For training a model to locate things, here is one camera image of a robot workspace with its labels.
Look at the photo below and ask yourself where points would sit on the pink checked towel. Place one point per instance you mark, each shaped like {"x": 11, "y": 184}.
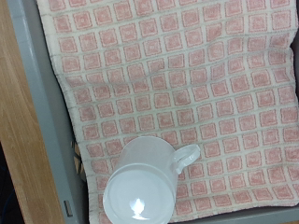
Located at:
{"x": 187, "y": 77}

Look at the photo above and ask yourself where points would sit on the white mug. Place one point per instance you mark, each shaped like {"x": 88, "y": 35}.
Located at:
{"x": 140, "y": 186}

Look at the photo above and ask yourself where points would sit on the grey plastic crate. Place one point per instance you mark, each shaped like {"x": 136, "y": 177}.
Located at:
{"x": 40, "y": 109}

